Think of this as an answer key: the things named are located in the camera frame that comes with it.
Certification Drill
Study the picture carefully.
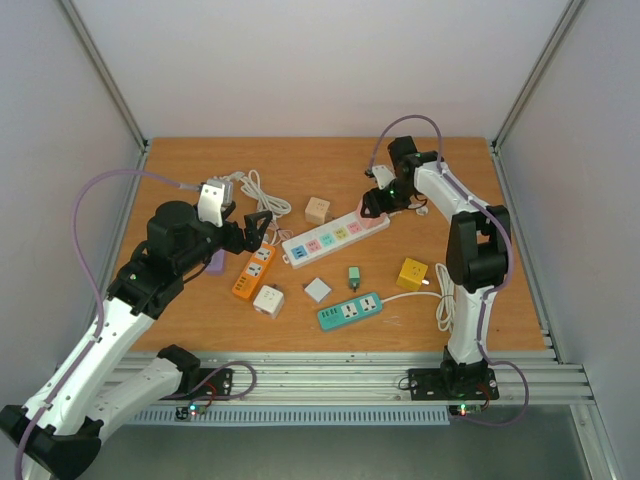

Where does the pink cube adapter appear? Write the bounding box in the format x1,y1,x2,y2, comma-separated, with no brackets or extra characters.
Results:
355,201,385,230

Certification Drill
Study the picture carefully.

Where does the peach cube adapter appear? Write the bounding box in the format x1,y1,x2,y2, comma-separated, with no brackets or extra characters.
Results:
304,197,334,225

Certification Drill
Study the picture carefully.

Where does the white multicolour power strip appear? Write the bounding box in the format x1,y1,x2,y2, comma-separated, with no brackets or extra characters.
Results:
282,212,391,269

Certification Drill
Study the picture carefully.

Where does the yellow cube adapter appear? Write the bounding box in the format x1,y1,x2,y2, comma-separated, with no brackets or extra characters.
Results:
396,258,428,292

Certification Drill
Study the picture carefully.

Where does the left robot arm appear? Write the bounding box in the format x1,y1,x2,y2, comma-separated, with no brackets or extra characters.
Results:
1,201,272,479

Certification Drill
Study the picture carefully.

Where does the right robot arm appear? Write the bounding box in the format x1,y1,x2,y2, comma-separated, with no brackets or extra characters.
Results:
359,136,513,400

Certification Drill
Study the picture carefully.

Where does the green plug adapter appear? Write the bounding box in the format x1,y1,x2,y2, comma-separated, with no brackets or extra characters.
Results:
348,266,361,292

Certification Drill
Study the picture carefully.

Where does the orange power strip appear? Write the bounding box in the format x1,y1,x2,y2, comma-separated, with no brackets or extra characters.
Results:
231,242,276,301

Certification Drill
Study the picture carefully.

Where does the purple power strip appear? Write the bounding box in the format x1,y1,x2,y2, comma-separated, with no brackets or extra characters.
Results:
204,250,227,276

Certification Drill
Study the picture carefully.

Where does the white cube adapter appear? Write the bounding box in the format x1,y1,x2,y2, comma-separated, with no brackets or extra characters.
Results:
252,285,285,319

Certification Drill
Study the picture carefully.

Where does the small white square charger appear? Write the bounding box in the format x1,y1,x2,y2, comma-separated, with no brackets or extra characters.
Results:
303,278,332,303

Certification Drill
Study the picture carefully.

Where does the teal power strip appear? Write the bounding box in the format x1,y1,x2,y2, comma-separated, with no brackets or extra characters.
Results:
317,293,383,332

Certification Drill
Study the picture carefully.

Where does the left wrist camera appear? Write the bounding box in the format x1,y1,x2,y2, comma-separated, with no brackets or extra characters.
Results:
196,178,233,227

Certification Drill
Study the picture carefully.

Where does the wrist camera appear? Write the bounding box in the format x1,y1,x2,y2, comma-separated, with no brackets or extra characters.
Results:
196,178,233,227
365,165,395,190

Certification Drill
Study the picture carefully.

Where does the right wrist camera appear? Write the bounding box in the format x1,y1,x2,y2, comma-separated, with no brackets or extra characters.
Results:
365,165,395,190

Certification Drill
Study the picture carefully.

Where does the white coiled cable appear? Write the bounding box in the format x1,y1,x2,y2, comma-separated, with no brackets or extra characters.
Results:
206,169,293,236

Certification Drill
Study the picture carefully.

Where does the teal strip white cable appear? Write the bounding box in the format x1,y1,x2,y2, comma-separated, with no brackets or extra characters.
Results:
381,262,459,335

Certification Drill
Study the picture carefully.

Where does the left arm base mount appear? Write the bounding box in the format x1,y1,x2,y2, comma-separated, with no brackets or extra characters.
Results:
164,368,234,401

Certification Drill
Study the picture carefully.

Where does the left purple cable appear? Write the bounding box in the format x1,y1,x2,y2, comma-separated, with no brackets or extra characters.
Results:
12,169,204,480

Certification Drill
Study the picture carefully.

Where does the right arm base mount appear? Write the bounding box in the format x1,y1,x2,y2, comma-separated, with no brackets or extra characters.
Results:
408,368,500,401

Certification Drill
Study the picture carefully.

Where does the grey slotted cable duct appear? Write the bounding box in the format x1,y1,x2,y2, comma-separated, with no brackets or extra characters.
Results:
129,405,450,428

